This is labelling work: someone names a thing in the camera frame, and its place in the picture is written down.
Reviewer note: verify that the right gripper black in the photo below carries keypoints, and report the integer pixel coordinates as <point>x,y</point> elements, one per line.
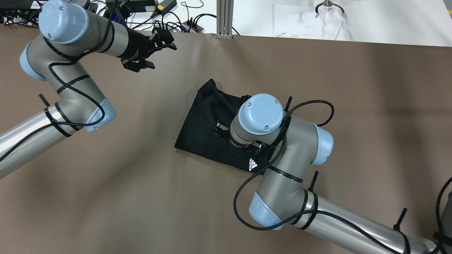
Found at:
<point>219,128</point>

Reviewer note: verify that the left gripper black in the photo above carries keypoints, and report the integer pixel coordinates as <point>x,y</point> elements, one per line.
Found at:
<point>133,45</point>

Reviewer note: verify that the black printed t-shirt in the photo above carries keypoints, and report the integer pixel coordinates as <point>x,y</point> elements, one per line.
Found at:
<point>196,136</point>

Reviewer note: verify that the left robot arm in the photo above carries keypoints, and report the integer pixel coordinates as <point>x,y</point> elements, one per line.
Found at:
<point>68,33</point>

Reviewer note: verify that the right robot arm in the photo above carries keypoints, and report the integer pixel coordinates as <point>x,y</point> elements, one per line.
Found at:
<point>273,196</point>

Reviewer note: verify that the power strip with plugs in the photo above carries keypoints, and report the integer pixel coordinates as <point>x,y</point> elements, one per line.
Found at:
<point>178,27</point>

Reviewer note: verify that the black power adapter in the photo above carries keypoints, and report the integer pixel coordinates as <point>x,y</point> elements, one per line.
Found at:
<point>137,6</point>

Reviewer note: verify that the white paper sheet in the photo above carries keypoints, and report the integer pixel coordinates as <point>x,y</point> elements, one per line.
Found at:
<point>292,21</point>

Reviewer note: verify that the reacher grabber tool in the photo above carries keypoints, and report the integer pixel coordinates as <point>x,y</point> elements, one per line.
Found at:
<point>329,4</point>

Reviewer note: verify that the aluminium frame cage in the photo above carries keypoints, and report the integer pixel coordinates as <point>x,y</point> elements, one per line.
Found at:
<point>224,18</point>

